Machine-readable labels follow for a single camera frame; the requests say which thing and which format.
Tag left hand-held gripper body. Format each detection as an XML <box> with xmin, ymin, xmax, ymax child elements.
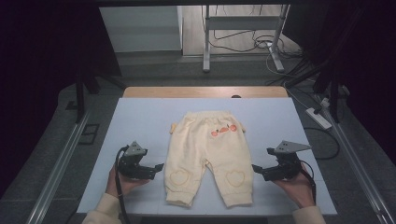
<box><xmin>117</xmin><ymin>141</ymin><xmax>149</xmax><ymax>180</ymax></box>

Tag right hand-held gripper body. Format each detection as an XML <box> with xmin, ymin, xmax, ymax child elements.
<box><xmin>266</xmin><ymin>140</ymin><xmax>313</xmax><ymax>181</ymax></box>

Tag cream baby pants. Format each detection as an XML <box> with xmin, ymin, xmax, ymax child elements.
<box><xmin>163</xmin><ymin>110</ymin><xmax>255</xmax><ymax>209</ymax></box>

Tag person's left hand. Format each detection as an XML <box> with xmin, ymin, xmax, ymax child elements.
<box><xmin>105</xmin><ymin>165</ymin><xmax>151</xmax><ymax>199</ymax></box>

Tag person's right hand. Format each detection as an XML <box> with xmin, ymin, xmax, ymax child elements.
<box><xmin>273</xmin><ymin>163</ymin><xmax>316</xmax><ymax>210</ymax></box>

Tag light blue table mat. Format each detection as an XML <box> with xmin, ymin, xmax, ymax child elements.
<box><xmin>77</xmin><ymin>97</ymin><xmax>338</xmax><ymax>217</ymax></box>

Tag white power strip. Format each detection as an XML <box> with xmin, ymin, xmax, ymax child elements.
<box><xmin>304</xmin><ymin>107</ymin><xmax>333</xmax><ymax>131</ymax></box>

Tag dark floor plate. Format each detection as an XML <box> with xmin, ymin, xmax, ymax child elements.
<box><xmin>78</xmin><ymin>123</ymin><xmax>101</xmax><ymax>146</ymax></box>

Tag black metal stand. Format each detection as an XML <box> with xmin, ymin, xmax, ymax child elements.
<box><xmin>74</xmin><ymin>60</ymin><xmax>127</xmax><ymax>124</ymax></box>
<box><xmin>312</xmin><ymin>71</ymin><xmax>351</xmax><ymax>124</ymax></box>

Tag wooden table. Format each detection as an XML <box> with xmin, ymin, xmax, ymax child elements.
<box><xmin>122</xmin><ymin>86</ymin><xmax>290</xmax><ymax>99</ymax></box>

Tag white metal stand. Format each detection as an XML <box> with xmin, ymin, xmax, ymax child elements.
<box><xmin>202</xmin><ymin>4</ymin><xmax>291</xmax><ymax>75</ymax></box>

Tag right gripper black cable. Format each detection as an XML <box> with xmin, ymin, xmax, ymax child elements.
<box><xmin>298</xmin><ymin>159</ymin><xmax>318</xmax><ymax>207</ymax></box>

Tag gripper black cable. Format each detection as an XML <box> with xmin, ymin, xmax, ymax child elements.
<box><xmin>114</xmin><ymin>145</ymin><xmax>131</xmax><ymax>224</ymax></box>
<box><xmin>298</xmin><ymin>159</ymin><xmax>318</xmax><ymax>207</ymax></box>

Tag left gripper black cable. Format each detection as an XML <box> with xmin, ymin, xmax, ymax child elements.
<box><xmin>114</xmin><ymin>145</ymin><xmax>131</xmax><ymax>224</ymax></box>

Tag black floor cable loop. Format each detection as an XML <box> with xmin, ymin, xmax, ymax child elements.
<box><xmin>303</xmin><ymin>126</ymin><xmax>341</xmax><ymax>161</ymax></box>

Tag aluminium floor rail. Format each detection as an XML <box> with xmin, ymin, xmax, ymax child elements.
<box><xmin>319</xmin><ymin>101</ymin><xmax>396</xmax><ymax>224</ymax></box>
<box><xmin>25</xmin><ymin>111</ymin><xmax>91</xmax><ymax>224</ymax></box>

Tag tangle of floor cables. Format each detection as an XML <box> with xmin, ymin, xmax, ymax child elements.
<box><xmin>207</xmin><ymin>28</ymin><xmax>304</xmax><ymax>60</ymax></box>

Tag white wall panel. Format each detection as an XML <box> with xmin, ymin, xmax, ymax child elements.
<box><xmin>99</xmin><ymin>5</ymin><xmax>184</xmax><ymax>53</ymax></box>

